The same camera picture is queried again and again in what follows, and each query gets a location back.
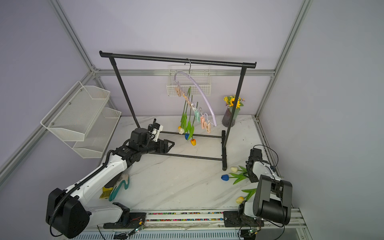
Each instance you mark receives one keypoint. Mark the lilac clip hanger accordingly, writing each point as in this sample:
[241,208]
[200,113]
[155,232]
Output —
[199,106]

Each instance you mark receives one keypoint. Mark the pale yellow tulip right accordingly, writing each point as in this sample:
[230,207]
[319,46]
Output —
[249,192]

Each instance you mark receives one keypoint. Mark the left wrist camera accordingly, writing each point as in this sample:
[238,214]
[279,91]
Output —
[155,129]

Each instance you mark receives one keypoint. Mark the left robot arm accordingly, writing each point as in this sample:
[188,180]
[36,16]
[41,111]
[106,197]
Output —
[68,211]

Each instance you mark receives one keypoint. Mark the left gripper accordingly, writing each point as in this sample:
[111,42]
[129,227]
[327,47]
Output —
[165,149]

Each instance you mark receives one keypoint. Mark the white wire wall basket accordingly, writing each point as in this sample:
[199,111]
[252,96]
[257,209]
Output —
[180,75]

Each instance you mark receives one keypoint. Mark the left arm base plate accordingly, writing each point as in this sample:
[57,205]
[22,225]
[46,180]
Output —
[127,220]

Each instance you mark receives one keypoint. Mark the white mesh two-tier shelf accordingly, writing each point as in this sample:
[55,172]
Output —
[82,120]

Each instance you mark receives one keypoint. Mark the yellow tulip group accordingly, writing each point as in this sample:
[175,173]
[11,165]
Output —
[193,141]

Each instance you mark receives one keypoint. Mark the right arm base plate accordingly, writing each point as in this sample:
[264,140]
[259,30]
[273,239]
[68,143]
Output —
[234,219]

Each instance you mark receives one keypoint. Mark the teal green glove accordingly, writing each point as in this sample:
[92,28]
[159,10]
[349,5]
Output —
[122,182]

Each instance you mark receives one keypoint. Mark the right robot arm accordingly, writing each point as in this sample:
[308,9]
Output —
[272,200]

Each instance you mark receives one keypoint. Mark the black clothes rack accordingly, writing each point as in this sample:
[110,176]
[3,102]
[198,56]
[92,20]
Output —
[225,134]

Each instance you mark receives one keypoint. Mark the sunflower bouquet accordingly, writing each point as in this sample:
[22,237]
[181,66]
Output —
[230,101]

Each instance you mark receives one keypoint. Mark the blue tulip group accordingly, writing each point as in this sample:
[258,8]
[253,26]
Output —
[188,130]
[237,177]

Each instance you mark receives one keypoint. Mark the dark ribbed vase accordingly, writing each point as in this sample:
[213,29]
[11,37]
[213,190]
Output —
[227,117]

